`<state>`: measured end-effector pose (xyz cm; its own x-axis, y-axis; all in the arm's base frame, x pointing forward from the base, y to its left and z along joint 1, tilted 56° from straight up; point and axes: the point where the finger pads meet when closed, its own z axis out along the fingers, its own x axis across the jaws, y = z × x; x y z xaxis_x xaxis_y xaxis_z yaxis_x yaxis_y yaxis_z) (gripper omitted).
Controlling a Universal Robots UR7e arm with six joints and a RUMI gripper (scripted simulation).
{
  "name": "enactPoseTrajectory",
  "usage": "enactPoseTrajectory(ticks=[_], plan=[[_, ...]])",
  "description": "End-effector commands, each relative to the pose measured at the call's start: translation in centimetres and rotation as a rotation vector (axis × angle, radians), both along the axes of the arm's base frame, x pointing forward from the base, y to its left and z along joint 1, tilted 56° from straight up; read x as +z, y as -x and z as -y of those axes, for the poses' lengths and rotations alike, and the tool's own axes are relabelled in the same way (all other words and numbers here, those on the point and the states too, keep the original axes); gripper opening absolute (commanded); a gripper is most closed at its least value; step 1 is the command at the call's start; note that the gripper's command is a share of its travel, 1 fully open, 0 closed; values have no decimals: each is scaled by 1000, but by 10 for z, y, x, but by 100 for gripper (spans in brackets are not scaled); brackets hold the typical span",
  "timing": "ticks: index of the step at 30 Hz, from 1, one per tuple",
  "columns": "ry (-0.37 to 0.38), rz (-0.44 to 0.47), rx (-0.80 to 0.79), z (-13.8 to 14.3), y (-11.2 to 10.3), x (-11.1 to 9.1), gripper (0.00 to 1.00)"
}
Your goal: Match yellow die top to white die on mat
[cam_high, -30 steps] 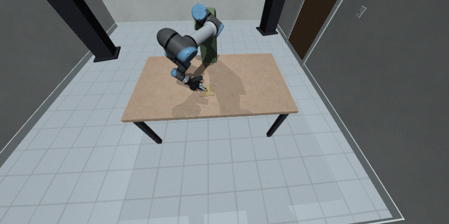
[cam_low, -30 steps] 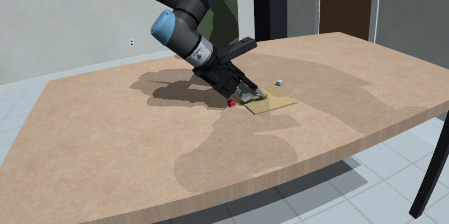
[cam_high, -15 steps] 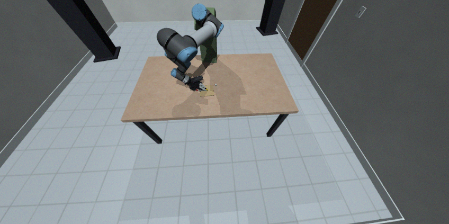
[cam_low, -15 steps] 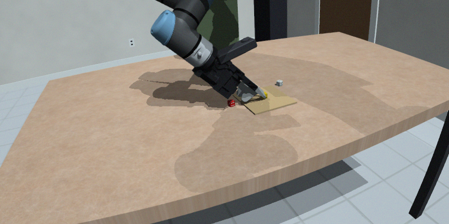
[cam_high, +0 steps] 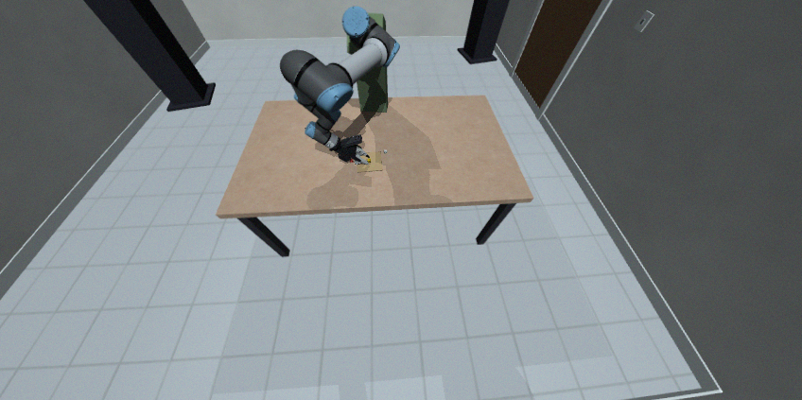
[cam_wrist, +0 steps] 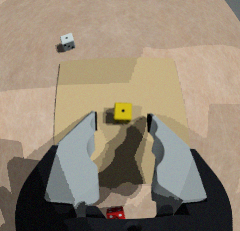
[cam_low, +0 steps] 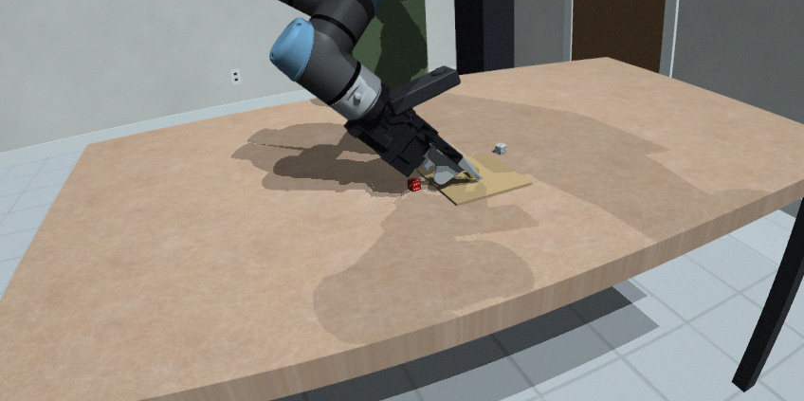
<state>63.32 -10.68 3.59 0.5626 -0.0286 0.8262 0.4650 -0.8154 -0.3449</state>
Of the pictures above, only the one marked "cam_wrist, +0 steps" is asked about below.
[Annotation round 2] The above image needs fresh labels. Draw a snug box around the beige flat mat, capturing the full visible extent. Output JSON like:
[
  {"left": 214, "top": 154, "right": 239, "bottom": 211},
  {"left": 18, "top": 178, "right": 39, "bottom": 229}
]
[{"left": 54, "top": 57, "right": 190, "bottom": 187}]

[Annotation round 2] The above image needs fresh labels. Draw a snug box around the white die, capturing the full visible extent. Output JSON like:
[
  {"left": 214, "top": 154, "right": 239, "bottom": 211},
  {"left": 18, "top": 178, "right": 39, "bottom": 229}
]
[{"left": 60, "top": 33, "right": 76, "bottom": 51}]

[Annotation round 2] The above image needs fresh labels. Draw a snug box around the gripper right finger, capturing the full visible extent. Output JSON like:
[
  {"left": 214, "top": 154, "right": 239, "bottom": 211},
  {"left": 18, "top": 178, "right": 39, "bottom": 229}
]
[{"left": 147, "top": 113, "right": 233, "bottom": 231}]

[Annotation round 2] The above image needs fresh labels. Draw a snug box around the yellow die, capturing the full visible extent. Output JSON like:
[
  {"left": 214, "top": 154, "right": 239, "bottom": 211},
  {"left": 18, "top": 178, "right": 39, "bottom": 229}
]
[{"left": 114, "top": 102, "right": 132, "bottom": 123}]

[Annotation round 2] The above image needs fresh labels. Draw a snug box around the red die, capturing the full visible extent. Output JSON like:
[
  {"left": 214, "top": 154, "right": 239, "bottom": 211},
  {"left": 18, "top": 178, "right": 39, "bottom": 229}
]
[{"left": 106, "top": 206, "right": 126, "bottom": 219}]

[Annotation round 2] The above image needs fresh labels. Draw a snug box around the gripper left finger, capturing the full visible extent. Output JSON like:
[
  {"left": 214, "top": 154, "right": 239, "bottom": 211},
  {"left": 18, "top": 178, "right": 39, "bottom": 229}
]
[{"left": 15, "top": 111, "right": 100, "bottom": 231}]

